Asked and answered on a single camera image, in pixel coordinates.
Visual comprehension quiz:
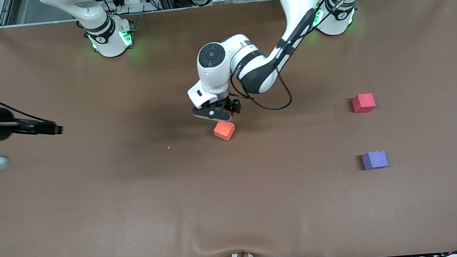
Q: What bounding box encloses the orange foam block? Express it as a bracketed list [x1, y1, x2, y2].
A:
[213, 120, 237, 143]

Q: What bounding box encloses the silver table edge rail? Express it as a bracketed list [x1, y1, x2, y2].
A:
[0, 0, 337, 30]

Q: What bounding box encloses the brown table cover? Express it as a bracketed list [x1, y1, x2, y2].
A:
[0, 0, 457, 257]

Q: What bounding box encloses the purple foam block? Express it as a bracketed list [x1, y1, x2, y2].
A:
[361, 150, 390, 171]

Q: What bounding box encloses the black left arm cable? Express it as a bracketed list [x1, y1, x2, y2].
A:
[223, 0, 372, 115]

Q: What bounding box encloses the red foam block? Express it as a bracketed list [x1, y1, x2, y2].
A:
[351, 92, 377, 114]

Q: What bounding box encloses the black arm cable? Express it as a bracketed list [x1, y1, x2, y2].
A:
[0, 77, 57, 128]
[223, 0, 372, 115]

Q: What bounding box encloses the white terminal strip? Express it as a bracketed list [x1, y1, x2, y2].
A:
[192, 0, 232, 7]

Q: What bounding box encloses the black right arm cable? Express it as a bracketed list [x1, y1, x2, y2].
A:
[0, 77, 57, 128]

